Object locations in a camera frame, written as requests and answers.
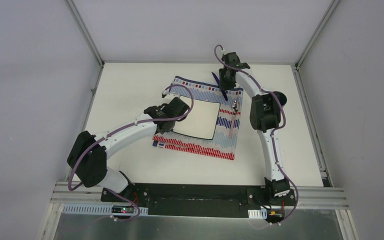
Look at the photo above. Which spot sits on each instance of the dark green mug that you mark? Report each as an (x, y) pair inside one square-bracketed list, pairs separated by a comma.
[(281, 97)]

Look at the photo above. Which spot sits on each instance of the white cable duct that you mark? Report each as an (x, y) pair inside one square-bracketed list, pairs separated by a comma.
[(98, 209), (257, 214)]

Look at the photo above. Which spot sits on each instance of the silver spoon pink handle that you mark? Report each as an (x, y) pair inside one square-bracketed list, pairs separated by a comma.
[(235, 108)]

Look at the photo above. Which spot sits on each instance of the patterned cloth napkin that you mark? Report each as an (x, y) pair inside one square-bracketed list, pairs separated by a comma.
[(221, 146)]

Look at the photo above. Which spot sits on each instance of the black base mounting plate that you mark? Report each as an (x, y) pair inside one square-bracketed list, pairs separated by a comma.
[(193, 200)]

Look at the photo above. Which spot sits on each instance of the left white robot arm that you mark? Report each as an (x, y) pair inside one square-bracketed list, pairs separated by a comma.
[(90, 152)]

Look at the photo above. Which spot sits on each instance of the left white cable duct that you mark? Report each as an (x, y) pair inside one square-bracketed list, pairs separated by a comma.
[(98, 209)]

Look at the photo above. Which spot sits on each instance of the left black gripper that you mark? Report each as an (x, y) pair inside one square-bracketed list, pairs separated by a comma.
[(169, 122)]

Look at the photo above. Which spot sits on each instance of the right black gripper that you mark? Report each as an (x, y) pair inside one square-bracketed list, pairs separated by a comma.
[(224, 85)]

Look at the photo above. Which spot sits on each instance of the right white cable duct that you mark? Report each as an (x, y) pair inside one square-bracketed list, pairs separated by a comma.
[(257, 214)]

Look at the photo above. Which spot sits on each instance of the dark blue plastic knife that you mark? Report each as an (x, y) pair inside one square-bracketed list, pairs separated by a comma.
[(218, 82)]

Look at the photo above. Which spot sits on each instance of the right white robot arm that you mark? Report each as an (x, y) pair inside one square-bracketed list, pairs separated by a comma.
[(266, 112)]

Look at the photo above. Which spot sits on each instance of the white square plate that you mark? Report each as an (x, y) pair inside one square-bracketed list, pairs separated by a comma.
[(200, 122)]

